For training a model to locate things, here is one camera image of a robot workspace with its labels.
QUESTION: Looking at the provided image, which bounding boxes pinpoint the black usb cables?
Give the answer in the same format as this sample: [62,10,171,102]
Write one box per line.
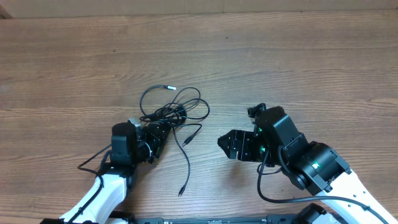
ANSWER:
[139,84,211,147]

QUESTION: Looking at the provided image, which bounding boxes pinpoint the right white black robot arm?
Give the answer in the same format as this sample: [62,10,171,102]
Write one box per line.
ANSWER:
[218,103,397,223]

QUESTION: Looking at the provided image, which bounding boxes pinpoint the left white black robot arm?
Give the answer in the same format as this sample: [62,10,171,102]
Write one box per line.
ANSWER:
[42,118,172,224]

